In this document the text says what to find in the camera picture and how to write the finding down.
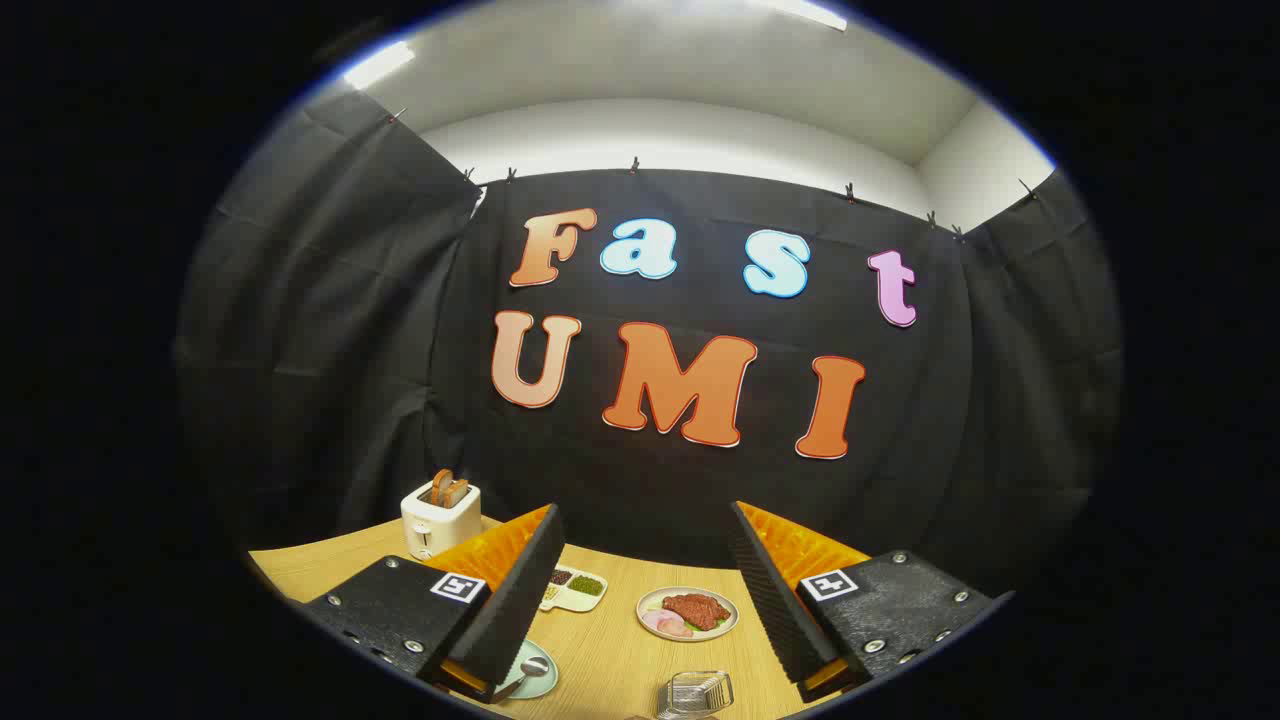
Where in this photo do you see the cream white toaster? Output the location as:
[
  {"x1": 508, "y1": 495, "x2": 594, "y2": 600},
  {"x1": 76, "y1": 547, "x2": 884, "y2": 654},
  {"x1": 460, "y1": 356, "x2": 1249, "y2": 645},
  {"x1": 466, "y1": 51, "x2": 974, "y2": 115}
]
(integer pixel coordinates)
[{"x1": 400, "y1": 480, "x2": 484, "y2": 561}]

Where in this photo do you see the light green round plate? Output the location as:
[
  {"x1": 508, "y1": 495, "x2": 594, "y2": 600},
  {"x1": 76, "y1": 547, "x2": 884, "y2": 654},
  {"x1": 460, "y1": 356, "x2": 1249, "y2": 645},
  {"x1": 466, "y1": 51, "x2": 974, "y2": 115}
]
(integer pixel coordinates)
[{"x1": 497, "y1": 640, "x2": 560, "y2": 701}]

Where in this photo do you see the silver wire rack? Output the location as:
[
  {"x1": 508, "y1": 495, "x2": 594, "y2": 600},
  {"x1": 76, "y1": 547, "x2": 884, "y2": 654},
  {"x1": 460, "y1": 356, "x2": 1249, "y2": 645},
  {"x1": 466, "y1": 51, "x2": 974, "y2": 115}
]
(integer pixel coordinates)
[{"x1": 656, "y1": 670, "x2": 735, "y2": 719}]

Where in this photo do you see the brown steak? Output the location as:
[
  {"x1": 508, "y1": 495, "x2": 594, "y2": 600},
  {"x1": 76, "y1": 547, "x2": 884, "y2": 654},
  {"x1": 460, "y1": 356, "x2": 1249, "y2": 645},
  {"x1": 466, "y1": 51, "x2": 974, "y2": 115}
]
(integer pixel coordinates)
[{"x1": 661, "y1": 592, "x2": 733, "y2": 632}]

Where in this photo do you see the white divided snack tray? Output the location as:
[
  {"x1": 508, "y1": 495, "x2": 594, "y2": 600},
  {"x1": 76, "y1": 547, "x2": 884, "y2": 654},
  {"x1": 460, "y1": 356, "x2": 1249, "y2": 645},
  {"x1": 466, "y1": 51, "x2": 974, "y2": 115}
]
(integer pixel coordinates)
[{"x1": 540, "y1": 565, "x2": 609, "y2": 613}]

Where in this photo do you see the beige oval plate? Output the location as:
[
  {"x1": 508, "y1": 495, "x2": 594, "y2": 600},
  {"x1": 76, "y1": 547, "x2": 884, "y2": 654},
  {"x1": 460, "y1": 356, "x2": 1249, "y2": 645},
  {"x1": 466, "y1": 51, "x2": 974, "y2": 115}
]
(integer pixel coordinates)
[{"x1": 636, "y1": 586, "x2": 740, "y2": 643}]

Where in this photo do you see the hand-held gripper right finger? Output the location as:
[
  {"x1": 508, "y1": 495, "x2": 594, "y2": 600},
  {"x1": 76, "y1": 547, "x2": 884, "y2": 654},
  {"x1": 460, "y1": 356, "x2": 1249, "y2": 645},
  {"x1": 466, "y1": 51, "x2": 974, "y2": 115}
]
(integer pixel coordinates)
[{"x1": 728, "y1": 500, "x2": 1016, "y2": 706}]

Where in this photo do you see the silver spoon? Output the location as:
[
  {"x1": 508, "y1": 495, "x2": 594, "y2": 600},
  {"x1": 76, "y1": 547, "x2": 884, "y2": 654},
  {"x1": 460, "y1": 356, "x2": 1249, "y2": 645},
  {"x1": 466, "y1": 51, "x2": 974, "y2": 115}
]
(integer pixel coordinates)
[{"x1": 490, "y1": 655, "x2": 551, "y2": 704}]

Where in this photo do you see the long ceiling light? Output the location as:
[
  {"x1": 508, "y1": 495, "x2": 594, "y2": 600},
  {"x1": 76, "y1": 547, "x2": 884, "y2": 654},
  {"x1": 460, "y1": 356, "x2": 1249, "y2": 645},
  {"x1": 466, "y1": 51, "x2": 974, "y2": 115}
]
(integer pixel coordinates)
[
  {"x1": 750, "y1": 0, "x2": 849, "y2": 32},
  {"x1": 343, "y1": 40, "x2": 416, "y2": 91}
]

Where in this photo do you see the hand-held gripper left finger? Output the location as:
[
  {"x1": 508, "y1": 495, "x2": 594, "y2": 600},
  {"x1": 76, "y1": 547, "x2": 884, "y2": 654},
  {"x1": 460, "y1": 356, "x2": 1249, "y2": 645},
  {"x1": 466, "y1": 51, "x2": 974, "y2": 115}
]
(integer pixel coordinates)
[{"x1": 300, "y1": 503, "x2": 567, "y2": 706}]

